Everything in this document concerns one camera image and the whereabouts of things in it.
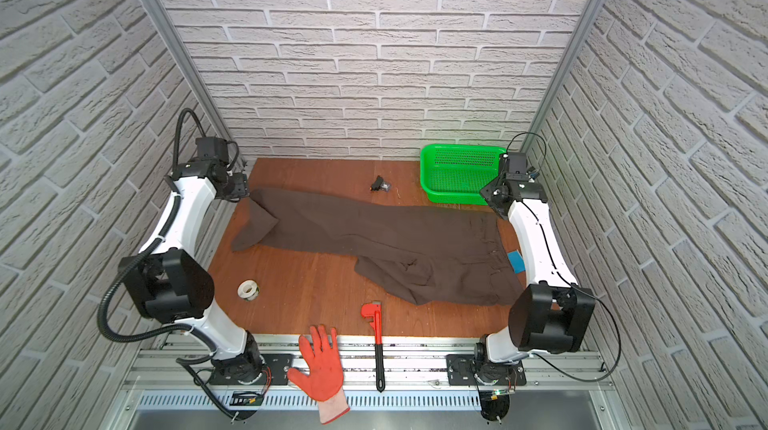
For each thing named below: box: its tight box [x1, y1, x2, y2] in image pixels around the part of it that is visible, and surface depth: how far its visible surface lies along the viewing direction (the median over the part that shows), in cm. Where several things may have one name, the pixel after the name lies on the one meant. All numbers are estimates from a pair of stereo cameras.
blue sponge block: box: [507, 251, 526, 274], surface depth 95 cm
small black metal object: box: [369, 175, 391, 192], surface depth 113 cm
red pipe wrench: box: [360, 301, 386, 393], surface depth 79 cm
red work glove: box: [287, 325, 350, 425], surface depth 74 cm
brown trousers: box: [232, 188, 525, 305], surface depth 94 cm
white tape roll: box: [237, 279, 260, 302], surface depth 87 cm
